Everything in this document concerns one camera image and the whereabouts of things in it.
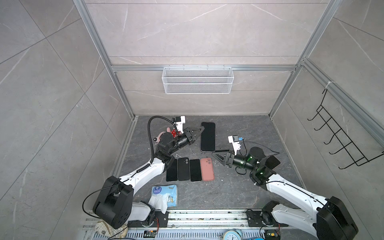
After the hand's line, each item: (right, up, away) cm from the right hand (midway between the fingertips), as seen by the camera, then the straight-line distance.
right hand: (215, 154), depth 70 cm
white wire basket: (-8, +45, +31) cm, 55 cm away
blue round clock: (+8, -36, -4) cm, 37 cm away
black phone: (-4, +9, -1) cm, 9 cm away
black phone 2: (-24, -15, +18) cm, 34 cm away
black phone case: (-17, -14, +25) cm, 34 cm away
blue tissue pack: (-26, -23, +5) cm, 35 cm away
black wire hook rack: (+56, +1, -11) cm, 57 cm away
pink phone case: (-2, -13, +21) cm, 25 cm away
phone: (-10, -13, +21) cm, 26 cm away
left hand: (-5, +13, -2) cm, 14 cm away
